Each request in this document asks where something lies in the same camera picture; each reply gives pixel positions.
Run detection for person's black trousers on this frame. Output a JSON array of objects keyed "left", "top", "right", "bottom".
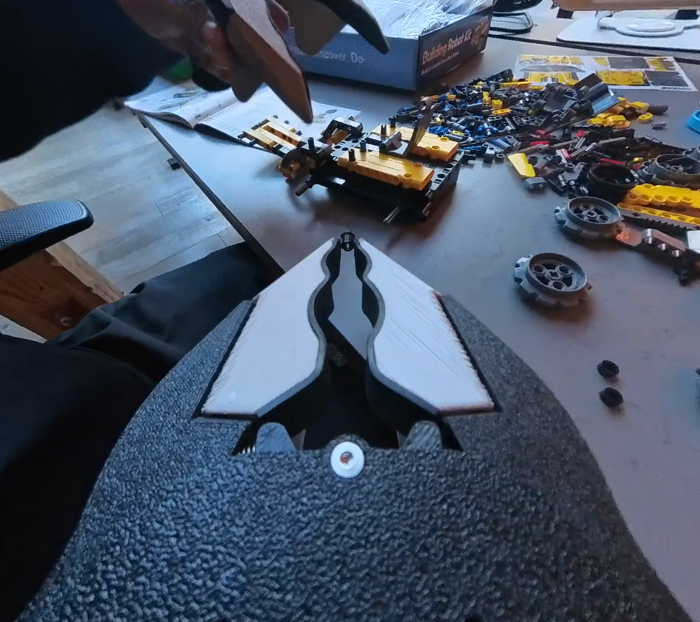
[{"left": 0, "top": 242, "right": 285, "bottom": 622}]

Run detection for pile of yellow brick beams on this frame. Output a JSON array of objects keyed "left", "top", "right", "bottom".
[{"left": 618, "top": 183, "right": 700, "bottom": 229}]

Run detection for pile of small brick parts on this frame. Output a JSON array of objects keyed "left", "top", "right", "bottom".
[{"left": 391, "top": 70, "right": 668, "bottom": 196}]

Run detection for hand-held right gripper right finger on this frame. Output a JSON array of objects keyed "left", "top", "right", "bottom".
[{"left": 350, "top": 238, "right": 497, "bottom": 442}]

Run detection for grey desk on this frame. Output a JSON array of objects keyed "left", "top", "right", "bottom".
[{"left": 131, "top": 28, "right": 700, "bottom": 612}]

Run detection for yellow black brick model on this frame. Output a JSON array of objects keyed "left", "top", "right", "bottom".
[{"left": 238, "top": 97, "right": 466, "bottom": 223}]

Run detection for yellow black sticker sheet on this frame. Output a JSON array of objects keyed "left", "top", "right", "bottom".
[{"left": 514, "top": 53, "right": 691, "bottom": 92}]

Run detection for white stand base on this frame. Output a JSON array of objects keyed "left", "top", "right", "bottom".
[{"left": 557, "top": 7, "right": 700, "bottom": 54}]

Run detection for black chair armrest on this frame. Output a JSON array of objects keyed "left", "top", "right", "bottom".
[{"left": 0, "top": 200, "right": 95, "bottom": 270}]

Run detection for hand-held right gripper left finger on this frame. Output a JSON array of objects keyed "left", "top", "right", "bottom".
[{"left": 201, "top": 236, "right": 345, "bottom": 439}]

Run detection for blue cardboard kit box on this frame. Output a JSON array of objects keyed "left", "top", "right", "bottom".
[{"left": 284, "top": 7, "right": 493, "bottom": 92}]

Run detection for white instruction booklet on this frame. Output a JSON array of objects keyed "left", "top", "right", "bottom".
[{"left": 125, "top": 78, "right": 363, "bottom": 144}]

